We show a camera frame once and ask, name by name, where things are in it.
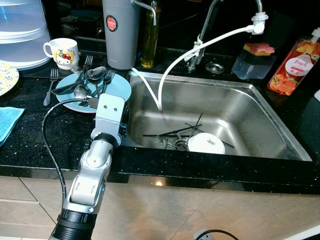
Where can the white bowl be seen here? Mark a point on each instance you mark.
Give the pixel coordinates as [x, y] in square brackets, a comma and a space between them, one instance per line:
[206, 144]

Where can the black chopstick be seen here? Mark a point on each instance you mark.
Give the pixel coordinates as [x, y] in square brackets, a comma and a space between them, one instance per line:
[199, 121]
[160, 135]
[191, 125]
[72, 85]
[181, 130]

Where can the silver fork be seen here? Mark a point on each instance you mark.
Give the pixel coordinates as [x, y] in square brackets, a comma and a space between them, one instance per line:
[165, 141]
[49, 90]
[108, 75]
[88, 61]

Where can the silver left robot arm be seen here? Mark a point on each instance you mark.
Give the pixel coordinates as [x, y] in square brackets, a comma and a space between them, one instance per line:
[92, 170]

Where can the stainless steel kitchen sink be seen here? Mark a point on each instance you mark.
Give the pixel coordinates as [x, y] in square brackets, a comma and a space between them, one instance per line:
[240, 105]

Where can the chrome kitchen faucet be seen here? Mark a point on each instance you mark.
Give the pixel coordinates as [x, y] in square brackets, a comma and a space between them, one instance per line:
[200, 35]

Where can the peach hand soap bottle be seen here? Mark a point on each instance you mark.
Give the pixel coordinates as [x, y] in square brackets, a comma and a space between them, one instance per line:
[292, 65]

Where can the clear plastic sponge holder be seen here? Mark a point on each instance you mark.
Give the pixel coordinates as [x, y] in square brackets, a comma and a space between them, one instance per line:
[251, 66]

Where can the pink and yellow sponge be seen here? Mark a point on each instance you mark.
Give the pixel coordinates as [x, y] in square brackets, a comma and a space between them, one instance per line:
[259, 49]

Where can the round metal sink hole cap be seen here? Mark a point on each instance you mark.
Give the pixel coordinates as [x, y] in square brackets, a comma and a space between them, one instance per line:
[215, 67]

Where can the white tie strip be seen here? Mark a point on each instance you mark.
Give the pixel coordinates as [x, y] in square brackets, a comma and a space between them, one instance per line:
[199, 47]

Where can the metal sink drain strainer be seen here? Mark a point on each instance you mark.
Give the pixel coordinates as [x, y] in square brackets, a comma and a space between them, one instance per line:
[181, 145]

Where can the olive oil glass bottle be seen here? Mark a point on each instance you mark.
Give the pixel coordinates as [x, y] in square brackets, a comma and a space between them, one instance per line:
[150, 45]

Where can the light blue plate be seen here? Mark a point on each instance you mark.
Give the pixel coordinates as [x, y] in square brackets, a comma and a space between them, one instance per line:
[121, 86]

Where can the grey cylindrical canister red badge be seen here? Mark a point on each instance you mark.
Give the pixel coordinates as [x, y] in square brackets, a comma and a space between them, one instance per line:
[121, 40]

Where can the white cartoon print mug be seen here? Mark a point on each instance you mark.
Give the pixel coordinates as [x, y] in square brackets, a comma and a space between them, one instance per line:
[62, 54]

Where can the translucent white plastic food cover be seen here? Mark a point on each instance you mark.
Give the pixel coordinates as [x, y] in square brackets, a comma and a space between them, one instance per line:
[22, 35]

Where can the blue cloth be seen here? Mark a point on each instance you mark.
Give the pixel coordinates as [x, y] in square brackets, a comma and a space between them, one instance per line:
[9, 122]

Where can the floral print plate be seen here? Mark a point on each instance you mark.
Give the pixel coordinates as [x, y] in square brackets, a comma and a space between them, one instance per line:
[7, 79]

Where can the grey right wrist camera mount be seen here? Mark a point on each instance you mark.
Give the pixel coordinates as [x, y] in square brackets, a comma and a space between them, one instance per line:
[205, 235]

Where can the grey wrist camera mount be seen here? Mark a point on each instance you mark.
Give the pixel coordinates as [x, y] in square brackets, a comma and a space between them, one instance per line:
[205, 235]
[109, 117]

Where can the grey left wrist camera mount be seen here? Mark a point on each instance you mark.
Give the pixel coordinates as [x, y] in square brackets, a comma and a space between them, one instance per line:
[109, 117]

